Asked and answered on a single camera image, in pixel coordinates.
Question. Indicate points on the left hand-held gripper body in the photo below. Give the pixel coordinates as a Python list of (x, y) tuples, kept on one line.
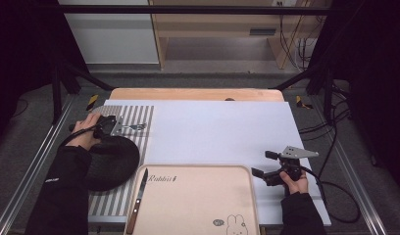
[(108, 125)]

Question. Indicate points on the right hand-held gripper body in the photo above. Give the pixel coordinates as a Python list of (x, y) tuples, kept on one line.
[(297, 152)]

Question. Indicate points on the black round plate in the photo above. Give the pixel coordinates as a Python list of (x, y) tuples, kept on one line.
[(118, 163)]

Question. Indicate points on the beige tray with rabbit print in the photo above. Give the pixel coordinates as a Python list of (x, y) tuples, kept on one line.
[(194, 202)]

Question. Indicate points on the person's left hand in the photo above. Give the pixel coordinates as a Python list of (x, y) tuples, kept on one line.
[(85, 132)]

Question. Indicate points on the person's right hand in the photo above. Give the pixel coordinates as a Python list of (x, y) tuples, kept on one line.
[(297, 187)]

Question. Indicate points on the grey striped placemat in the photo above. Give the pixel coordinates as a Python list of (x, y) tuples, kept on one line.
[(136, 114)]

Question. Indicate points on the yellow and black tape strip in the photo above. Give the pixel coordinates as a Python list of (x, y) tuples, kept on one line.
[(301, 103), (92, 102)]

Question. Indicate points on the white board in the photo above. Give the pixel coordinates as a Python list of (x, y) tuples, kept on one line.
[(217, 130)]

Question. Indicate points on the black metal stand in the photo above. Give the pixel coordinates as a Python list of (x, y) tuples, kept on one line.
[(325, 84), (57, 88)]

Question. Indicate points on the white cabinet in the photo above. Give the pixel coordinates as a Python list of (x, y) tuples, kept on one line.
[(113, 36)]

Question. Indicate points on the black curtain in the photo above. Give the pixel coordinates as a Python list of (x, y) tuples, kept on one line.
[(377, 81), (21, 49)]

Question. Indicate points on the light wooden desk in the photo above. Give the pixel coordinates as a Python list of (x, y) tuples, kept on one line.
[(214, 24)]

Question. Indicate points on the aluminium rail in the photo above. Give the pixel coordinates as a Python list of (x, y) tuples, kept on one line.
[(28, 169), (351, 169)]

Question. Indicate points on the black horizontal frame bar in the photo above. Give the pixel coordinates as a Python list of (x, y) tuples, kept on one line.
[(188, 9)]

